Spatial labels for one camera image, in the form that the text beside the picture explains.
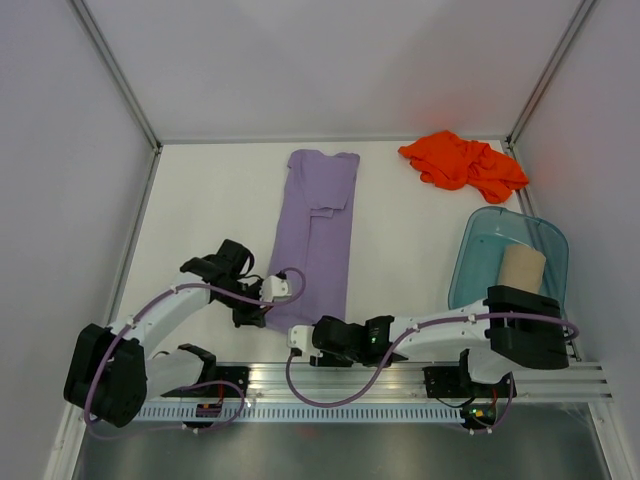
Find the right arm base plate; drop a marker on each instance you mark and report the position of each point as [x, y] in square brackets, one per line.
[454, 382]

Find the orange t-shirt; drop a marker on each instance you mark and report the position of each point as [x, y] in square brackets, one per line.
[450, 162]

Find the aluminium frame post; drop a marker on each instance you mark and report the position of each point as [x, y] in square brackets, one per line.
[576, 24]
[100, 44]

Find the teal plastic bin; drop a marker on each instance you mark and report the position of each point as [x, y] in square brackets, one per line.
[488, 233]

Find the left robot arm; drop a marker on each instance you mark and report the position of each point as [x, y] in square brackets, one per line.
[115, 369]

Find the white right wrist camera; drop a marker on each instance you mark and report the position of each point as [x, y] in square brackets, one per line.
[299, 339]

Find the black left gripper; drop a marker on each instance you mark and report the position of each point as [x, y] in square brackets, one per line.
[254, 316]

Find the aluminium mounting rail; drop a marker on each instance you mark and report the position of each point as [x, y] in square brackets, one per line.
[407, 383]

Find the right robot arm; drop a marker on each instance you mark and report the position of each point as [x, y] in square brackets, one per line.
[507, 331]

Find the right aluminium frame post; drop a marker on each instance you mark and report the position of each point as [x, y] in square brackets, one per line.
[576, 24]

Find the purple t-shirt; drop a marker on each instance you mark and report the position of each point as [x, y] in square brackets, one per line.
[314, 235]

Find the rolled beige t-shirt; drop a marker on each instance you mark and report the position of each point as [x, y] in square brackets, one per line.
[522, 268]

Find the left aluminium frame post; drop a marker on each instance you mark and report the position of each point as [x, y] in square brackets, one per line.
[100, 44]

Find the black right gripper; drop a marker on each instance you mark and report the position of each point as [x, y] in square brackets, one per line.
[328, 361]

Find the slotted cable duct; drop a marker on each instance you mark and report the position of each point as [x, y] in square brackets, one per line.
[191, 412]

